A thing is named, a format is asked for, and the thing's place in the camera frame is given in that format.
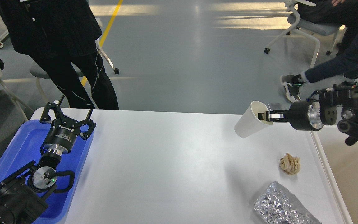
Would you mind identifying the seated person in black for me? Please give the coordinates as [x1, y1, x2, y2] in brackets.
[280, 0, 358, 102]

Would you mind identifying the white chair far left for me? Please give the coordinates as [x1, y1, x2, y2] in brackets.
[0, 69, 34, 122]

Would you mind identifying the crumpled aluminium foil packet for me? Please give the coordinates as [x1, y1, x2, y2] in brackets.
[253, 181, 321, 224]

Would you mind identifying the white chair behind person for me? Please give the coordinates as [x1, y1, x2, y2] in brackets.
[30, 17, 120, 103]

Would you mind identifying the standing person in black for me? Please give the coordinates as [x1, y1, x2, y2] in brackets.
[0, 0, 119, 110]

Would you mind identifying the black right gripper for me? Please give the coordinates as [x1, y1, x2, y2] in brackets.
[257, 101, 324, 131]

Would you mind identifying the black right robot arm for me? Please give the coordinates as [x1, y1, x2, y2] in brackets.
[257, 84, 358, 146]

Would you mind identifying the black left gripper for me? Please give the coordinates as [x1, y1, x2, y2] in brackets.
[39, 95, 97, 155]

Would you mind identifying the blue plastic tray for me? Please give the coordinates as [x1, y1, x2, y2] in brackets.
[0, 120, 93, 224]

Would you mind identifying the white grey chair right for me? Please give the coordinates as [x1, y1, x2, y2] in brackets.
[264, 0, 342, 68]

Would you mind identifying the white paper cup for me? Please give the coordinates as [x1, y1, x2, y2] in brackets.
[234, 101, 273, 138]

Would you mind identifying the crumpled brown paper ball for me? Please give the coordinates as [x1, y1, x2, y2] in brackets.
[279, 153, 300, 175]

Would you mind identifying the beige plastic bin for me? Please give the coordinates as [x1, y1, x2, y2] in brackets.
[316, 126, 358, 224]

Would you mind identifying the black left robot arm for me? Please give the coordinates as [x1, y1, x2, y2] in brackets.
[0, 102, 96, 224]

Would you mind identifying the right metal floor plate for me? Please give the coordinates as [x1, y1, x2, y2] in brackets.
[267, 103, 282, 111]

